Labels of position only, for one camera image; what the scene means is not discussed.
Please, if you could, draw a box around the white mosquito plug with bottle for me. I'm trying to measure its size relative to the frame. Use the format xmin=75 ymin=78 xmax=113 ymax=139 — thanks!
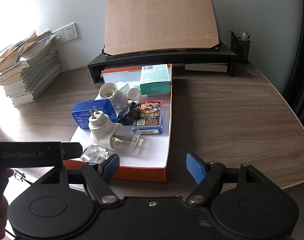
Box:
xmin=88 ymin=108 xmax=140 ymax=154

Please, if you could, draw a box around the black USB charger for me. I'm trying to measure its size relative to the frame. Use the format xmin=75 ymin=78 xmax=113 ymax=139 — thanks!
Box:
xmin=116 ymin=102 xmax=141 ymax=126

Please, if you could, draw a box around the blue small box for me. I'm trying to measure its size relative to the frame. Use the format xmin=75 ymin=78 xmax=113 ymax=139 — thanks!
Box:
xmin=71 ymin=98 xmax=118 ymax=131

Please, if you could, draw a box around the playing card box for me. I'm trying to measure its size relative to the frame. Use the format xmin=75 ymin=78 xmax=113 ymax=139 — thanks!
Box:
xmin=133 ymin=100 xmax=164 ymax=135

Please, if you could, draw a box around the white pill bottle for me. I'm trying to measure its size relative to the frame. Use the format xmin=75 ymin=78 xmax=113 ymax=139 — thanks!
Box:
xmin=127 ymin=86 xmax=142 ymax=101

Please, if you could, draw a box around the teal product box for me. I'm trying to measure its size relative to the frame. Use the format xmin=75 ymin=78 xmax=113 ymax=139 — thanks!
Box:
xmin=140 ymin=64 xmax=171 ymax=95

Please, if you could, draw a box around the orange white shoebox lid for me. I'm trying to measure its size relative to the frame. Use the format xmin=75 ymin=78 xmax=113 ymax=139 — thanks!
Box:
xmin=64 ymin=64 xmax=172 ymax=182

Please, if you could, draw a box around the stack of books and papers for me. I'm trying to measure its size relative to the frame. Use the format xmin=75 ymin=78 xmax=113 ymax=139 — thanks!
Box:
xmin=0 ymin=31 xmax=62 ymax=106

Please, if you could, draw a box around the black monitor riser shelf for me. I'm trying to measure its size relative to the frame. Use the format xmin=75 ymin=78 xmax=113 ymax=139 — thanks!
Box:
xmin=87 ymin=42 xmax=237 ymax=83

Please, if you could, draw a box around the black mesh pen holder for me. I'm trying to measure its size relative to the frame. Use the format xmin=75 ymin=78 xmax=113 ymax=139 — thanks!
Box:
xmin=230 ymin=31 xmax=251 ymax=65

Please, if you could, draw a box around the wooden book stand board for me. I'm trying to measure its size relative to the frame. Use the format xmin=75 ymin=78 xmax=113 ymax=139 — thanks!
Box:
xmin=104 ymin=0 xmax=219 ymax=56

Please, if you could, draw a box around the white wall socket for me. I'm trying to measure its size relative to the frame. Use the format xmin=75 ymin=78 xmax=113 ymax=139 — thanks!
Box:
xmin=62 ymin=23 xmax=79 ymax=42
xmin=51 ymin=29 xmax=66 ymax=45

